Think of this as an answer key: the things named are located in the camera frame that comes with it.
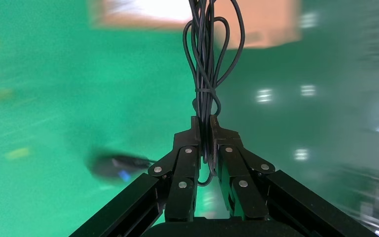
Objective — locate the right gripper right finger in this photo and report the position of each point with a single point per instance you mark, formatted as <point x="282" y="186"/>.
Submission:
<point x="238" y="183"/>

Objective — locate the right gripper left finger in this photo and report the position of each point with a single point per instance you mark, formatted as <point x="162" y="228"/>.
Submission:
<point x="183" y="170"/>

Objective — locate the open cardboard box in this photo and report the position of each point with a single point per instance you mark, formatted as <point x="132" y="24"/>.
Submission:
<point x="261" y="29"/>

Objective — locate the green table cloth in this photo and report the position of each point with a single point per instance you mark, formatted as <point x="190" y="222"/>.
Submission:
<point x="45" y="98"/>

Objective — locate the white printed instruction sheet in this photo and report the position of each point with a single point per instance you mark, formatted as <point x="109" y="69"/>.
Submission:
<point x="150" y="8"/>

